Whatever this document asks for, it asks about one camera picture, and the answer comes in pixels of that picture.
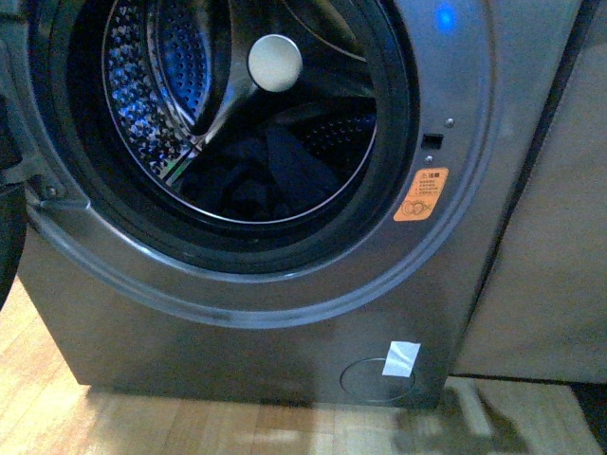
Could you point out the black washer door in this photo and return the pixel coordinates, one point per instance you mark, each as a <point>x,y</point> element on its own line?
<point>13,207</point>

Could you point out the perforated steel washer drum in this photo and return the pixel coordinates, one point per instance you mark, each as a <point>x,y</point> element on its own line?
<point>182,78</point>

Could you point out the orange warning sticker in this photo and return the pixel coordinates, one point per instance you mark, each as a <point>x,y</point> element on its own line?
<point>423,195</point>

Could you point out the beige cabinet beside washer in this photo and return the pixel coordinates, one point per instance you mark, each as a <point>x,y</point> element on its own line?
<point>542,312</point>

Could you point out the grey front-load washing machine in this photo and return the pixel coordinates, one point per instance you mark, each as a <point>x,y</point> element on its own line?
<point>129,318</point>

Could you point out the white tape label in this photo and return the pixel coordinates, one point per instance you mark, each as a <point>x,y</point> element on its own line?
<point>400,359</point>

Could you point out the dark navy polo shirt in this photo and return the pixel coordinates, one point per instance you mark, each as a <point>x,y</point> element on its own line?
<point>267,176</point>

